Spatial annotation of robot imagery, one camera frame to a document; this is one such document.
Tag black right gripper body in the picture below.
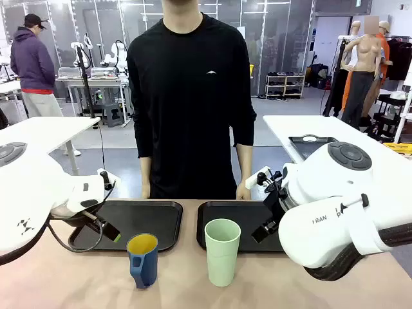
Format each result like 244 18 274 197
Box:
263 189 289 226

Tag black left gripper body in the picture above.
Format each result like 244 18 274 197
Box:
50 211 109 231

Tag pale green plastic cup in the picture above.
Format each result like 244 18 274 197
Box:
204 218 241 287

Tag person's right forearm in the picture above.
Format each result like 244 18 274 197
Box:
133 118 153 187

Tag person's left forearm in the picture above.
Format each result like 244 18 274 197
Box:
230 118 258 186

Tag person's left hand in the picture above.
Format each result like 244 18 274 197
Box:
236 182 252 201

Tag black plastic serving tray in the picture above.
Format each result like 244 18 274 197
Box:
196 201 287 253
68 200 183 253

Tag blue mug with yellow inside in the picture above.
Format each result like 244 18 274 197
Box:
126 233 159 290

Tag large white side table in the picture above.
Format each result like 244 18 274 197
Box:
263 115 412 200

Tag grey step stool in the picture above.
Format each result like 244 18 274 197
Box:
102 103 125 128

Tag wooden shoe rack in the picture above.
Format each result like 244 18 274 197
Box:
265 71 306 100

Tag person in black shirt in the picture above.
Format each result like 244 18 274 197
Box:
127 0 258 200

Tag black bags pile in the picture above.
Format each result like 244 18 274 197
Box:
305 63 333 90

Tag black tripod beside mannequins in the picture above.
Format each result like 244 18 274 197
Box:
323 37 350 117

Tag yellow flat object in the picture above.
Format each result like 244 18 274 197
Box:
382 142 412 158

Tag black wheeled cart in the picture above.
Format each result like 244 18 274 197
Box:
363 91 410 142

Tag black tripod stand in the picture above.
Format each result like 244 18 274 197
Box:
74 44 97 118

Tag grey background work table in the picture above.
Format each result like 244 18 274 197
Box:
55 66 131 127

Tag clear plastic box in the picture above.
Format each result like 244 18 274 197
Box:
57 66 82 80
89 66 117 80

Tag white background desk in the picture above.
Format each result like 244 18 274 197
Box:
0 80 27 126

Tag bare beige mannequin dark trousers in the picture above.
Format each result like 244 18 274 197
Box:
341 15 384 128

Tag person in purple hoodie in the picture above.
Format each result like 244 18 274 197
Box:
10 13 81 157

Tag pale mannequin with orange garment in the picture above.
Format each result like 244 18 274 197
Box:
341 21 363 112

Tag rack of black clothes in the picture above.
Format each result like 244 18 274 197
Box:
385 37 412 82

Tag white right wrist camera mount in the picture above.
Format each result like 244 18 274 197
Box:
245 166 274 191

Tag black right arm cable sleeve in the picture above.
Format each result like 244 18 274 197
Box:
304 221 412 283

